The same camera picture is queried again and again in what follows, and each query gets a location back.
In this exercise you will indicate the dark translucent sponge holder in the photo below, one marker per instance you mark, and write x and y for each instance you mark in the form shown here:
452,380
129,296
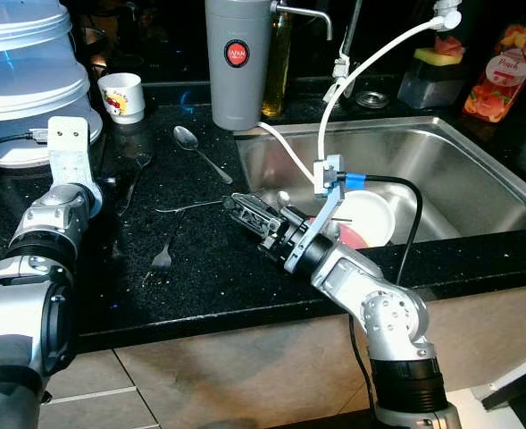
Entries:
423,89

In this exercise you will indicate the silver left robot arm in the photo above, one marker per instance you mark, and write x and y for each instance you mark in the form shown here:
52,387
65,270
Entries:
30,313

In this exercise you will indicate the stainless steel sink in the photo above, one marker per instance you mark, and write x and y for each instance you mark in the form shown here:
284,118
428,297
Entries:
459,179

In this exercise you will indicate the grey cylindrical water filter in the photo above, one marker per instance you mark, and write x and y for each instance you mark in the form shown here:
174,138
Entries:
237,98

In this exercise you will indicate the white plate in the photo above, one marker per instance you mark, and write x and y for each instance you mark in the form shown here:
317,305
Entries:
370,214

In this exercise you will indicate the silver metal fork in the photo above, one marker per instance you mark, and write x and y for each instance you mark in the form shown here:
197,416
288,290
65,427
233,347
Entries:
162,262
145,163

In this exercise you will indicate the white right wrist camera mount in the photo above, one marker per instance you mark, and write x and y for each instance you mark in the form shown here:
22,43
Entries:
312,234

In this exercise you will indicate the silver metal spoon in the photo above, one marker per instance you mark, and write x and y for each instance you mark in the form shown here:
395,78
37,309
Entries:
187,207
185,137

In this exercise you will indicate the peach soap pump bottle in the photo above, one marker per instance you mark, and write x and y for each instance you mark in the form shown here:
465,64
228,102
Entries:
499,85

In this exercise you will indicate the oil bottle with green cap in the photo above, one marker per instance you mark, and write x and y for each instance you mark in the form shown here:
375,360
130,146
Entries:
276,80

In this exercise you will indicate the red scouring pad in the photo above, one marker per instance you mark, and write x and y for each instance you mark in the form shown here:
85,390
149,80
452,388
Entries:
450,45

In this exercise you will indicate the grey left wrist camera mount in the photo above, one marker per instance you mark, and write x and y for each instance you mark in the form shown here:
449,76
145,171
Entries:
69,152

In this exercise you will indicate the round metal sink hole cap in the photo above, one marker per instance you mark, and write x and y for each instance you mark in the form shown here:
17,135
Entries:
372,100

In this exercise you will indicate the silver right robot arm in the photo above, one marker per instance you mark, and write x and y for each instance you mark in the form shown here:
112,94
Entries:
388,313

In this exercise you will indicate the white mug with red print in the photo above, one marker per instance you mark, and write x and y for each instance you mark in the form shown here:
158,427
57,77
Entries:
124,89

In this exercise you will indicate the yellow sponge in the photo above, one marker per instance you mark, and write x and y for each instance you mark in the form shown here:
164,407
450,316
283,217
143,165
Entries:
428,58

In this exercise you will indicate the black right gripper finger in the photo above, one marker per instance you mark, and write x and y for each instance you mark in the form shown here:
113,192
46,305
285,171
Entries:
249,204
245,223

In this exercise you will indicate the chrome sink faucet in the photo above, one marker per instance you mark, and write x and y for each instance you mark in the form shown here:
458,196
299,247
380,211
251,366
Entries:
354,27

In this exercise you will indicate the red plate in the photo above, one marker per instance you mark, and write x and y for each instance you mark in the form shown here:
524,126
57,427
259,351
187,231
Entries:
356,239

